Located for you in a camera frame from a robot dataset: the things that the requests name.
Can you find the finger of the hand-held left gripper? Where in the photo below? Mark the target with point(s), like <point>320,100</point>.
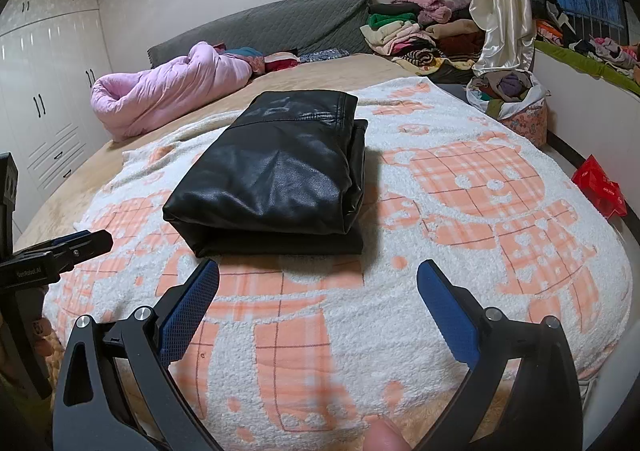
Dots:
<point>75,235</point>
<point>95,242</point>

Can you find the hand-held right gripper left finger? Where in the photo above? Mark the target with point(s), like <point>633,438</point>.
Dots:
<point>190,311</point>

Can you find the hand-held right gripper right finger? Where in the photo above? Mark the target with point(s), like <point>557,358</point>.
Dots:
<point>447,316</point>

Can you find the black leather jacket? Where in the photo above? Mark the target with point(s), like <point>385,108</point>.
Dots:
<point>270,171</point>

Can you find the pile of folded clothes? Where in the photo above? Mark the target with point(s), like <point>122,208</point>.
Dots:
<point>415,31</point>

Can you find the row of small colourful clothes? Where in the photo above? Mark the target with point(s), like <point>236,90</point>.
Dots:
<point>605,51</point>

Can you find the person's left hand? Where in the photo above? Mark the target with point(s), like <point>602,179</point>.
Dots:
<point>42,331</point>

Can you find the person's right hand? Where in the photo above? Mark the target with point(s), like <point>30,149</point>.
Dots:
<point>385,436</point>

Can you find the white and orange printed blanket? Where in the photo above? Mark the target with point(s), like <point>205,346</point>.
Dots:
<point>450,211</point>

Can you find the white wardrobe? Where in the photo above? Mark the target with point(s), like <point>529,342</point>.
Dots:
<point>50,81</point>

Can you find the pink quilt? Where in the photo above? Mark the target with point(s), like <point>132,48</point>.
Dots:
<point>160,91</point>

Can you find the red box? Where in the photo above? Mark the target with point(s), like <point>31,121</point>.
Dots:
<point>600,183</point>

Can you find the teal garment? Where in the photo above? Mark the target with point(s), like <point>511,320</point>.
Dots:
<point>242,52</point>

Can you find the red garment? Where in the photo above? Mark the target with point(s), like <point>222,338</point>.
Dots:
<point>282,62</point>

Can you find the green sill cushion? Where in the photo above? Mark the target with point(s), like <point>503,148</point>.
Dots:
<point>565,56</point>

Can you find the grey padded headboard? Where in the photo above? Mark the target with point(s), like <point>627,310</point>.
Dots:
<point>280,21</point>

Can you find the blue floral cloth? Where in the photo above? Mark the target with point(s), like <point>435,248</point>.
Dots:
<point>325,54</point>

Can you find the cream satin curtain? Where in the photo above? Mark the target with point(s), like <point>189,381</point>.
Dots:
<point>500,6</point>

